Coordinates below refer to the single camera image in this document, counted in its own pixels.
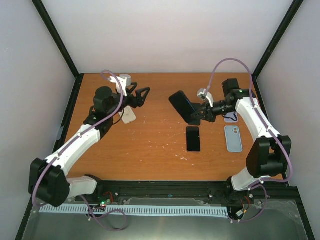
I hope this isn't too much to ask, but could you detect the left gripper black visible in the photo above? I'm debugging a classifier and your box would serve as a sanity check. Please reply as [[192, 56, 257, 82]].
[[108, 82, 151, 118]]

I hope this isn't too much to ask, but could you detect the black phone case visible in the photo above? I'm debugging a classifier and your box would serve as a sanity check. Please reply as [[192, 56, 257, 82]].
[[168, 90, 194, 124]]

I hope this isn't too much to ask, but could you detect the black smartphone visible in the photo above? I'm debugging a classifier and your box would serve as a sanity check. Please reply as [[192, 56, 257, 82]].
[[188, 119, 201, 126], [186, 126, 201, 152]]

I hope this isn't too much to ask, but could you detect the beige phone case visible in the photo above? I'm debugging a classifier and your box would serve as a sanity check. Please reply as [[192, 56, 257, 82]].
[[119, 106, 137, 124]]

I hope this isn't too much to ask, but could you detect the lilac phone case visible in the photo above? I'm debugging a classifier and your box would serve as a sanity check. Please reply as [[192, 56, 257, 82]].
[[222, 111, 239, 123]]

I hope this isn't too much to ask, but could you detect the light blue phone case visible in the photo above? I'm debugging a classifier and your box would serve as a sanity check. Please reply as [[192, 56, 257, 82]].
[[224, 125, 243, 153]]

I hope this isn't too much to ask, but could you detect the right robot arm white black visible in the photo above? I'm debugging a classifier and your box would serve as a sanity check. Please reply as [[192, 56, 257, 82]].
[[192, 78, 293, 193]]

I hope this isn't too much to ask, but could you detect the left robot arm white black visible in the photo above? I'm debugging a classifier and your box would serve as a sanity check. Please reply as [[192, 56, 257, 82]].
[[28, 82, 151, 207]]

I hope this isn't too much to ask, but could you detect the small green circuit board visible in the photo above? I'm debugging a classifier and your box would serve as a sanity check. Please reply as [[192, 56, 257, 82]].
[[99, 198, 113, 208]]

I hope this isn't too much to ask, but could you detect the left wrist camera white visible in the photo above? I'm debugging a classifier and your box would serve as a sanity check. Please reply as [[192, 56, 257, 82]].
[[108, 74, 132, 97]]

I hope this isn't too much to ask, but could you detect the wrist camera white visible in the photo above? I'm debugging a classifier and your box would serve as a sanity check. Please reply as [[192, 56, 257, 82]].
[[197, 88, 215, 108], [108, 74, 132, 97]]

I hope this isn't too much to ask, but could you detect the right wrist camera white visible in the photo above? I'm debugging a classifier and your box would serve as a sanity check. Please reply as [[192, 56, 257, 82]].
[[197, 88, 215, 108]]

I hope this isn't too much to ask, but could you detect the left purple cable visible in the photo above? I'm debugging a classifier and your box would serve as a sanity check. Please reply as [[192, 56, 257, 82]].
[[31, 69, 128, 231]]

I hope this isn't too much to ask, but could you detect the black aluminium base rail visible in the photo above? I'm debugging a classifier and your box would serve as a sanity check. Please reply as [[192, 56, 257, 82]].
[[74, 179, 298, 204]]

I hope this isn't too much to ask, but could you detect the left black frame post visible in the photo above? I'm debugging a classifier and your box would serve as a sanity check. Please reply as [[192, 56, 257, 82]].
[[31, 0, 81, 79]]

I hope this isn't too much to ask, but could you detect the black frame post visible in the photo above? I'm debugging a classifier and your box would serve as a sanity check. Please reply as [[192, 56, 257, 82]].
[[252, 0, 305, 79], [31, 0, 81, 79]]

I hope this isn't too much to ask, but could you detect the right black frame post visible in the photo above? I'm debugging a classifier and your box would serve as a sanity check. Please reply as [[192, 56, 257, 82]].
[[252, 0, 305, 79]]

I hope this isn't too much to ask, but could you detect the light blue cable duct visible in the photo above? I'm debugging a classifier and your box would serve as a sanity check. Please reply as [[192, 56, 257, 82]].
[[39, 203, 228, 218]]

